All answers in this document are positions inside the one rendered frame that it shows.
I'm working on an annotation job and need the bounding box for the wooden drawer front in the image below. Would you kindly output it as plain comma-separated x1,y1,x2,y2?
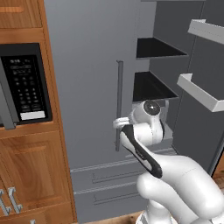
0,201,77,224

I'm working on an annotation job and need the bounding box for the grey fridge drawer handle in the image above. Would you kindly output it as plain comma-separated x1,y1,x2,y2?
91,170,145,185
93,191,141,206

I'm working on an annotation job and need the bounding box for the silver cupboard handle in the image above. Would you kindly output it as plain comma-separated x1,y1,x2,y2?
0,188,11,217
7,186,24,214

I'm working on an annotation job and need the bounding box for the grey fridge door handle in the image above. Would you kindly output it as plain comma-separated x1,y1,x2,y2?
115,59,124,152

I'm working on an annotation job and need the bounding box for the white fridge door bin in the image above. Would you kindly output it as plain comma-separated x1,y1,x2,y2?
187,18,224,46
176,73,224,113

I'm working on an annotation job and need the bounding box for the black fridge shelf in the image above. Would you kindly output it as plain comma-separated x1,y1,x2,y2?
132,71,179,103
135,37,189,61

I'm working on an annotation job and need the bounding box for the black microwave oven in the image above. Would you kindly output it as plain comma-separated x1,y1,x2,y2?
0,42,53,130

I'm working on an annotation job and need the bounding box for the grey fridge body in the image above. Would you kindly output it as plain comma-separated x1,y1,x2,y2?
132,0,207,152

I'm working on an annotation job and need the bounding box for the grey fridge drawer front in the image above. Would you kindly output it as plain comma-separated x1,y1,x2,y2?
69,147,178,194
73,181,147,224

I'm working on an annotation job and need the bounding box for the wooden cupboard door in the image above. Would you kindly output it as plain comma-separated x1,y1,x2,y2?
0,0,46,31
0,130,74,217

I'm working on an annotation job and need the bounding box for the grey open fridge door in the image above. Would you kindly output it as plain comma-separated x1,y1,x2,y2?
171,0,224,177

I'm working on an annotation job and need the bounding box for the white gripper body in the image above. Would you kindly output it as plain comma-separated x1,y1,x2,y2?
112,115,131,130

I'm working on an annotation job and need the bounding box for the grey closed fridge door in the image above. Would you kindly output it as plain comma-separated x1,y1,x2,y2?
43,0,158,173

